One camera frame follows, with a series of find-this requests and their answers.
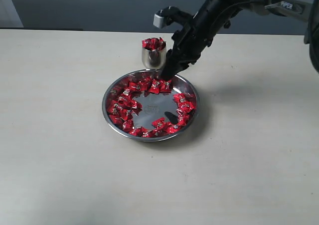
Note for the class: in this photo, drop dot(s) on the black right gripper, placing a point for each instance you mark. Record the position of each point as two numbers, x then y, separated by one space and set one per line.
193 38

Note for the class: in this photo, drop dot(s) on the red candy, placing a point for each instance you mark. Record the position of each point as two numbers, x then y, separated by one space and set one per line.
183 119
134 87
146 43
156 44
159 124
180 98
116 119
165 86
128 93
155 87

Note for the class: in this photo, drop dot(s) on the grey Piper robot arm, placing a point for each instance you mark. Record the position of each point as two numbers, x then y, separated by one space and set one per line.
302 10

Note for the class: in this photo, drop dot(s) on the small steel cup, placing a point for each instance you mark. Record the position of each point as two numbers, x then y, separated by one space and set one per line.
153 58

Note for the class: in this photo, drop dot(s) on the round steel plate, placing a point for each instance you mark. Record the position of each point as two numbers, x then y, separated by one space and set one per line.
139 112

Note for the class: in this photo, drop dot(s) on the red wrapped candy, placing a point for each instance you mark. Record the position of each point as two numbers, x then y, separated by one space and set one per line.
116 119
180 98
165 86
134 87
155 87
128 93
183 119
159 124

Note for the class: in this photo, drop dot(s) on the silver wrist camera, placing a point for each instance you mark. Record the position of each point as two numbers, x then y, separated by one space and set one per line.
168 15

